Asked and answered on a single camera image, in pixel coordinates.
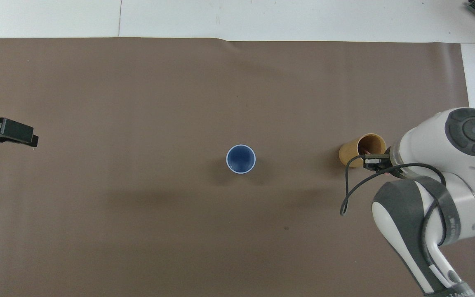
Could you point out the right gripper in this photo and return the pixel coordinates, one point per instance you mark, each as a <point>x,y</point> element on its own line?
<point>375,163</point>

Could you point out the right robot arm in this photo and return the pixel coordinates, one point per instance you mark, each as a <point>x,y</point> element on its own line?
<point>427,136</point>

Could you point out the brown paper cup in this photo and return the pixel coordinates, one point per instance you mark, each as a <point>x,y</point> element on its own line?
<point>349,154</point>

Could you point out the blue cup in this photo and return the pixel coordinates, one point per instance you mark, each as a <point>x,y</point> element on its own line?
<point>241,159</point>

